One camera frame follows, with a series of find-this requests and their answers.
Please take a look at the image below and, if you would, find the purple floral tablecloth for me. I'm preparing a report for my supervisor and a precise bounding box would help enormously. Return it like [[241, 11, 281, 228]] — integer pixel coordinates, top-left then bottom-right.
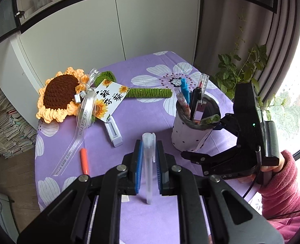
[[34, 50, 265, 244]]

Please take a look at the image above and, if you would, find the grey fabric pen holder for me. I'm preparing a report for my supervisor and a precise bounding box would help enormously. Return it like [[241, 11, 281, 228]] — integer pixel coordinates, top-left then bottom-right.
[[172, 93, 221, 152]]

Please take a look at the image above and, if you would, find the clear printed ribbon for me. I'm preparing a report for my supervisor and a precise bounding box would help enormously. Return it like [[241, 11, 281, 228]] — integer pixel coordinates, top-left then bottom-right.
[[51, 68, 100, 176]]

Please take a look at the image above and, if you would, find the white correction tape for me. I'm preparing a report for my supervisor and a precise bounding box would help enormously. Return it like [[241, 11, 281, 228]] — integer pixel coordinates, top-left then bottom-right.
[[105, 116, 123, 147]]

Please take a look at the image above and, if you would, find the person right hand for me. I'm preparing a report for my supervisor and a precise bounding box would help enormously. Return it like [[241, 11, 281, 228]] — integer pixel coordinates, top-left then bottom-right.
[[237, 150, 286, 184]]

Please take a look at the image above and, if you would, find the pink sleeve forearm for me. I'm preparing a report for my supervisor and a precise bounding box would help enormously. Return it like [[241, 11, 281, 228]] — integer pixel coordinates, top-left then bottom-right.
[[259, 150, 300, 243]]

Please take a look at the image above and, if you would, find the pink strawberry pen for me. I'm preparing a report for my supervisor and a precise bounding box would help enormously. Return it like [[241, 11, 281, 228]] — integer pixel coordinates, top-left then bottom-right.
[[176, 90, 191, 119]]

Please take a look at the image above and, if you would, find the stack of papers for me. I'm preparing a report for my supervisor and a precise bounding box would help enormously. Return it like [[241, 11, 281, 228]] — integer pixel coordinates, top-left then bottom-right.
[[0, 89, 36, 158]]

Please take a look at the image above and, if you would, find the orange marker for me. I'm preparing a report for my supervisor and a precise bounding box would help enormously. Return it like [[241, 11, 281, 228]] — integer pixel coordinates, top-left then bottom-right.
[[80, 148, 90, 175]]

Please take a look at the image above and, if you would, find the green pen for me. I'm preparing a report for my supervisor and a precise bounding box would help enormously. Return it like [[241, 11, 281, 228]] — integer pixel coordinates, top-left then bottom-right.
[[200, 114, 221, 124]]

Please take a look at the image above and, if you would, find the green potted plant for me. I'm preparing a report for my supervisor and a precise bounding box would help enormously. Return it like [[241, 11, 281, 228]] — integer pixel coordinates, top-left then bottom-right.
[[213, 12, 291, 121]]

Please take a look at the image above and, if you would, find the crochet sunflower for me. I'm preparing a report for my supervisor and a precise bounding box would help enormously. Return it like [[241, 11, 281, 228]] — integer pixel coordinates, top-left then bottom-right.
[[36, 67, 173, 123]]

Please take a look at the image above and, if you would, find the blue pen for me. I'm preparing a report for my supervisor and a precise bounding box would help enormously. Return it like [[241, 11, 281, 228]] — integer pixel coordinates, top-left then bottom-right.
[[180, 78, 190, 104]]

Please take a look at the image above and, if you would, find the white bookshelf cabinet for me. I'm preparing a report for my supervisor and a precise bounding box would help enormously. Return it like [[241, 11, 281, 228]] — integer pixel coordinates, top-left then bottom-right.
[[0, 0, 200, 127]]

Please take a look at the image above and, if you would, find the grey curtain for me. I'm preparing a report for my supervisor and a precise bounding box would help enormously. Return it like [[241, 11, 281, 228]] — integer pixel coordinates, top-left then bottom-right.
[[193, 0, 300, 100]]

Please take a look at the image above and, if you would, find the sunflower gift card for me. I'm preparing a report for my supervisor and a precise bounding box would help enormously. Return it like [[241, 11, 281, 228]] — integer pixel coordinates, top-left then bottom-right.
[[93, 79, 130, 122]]

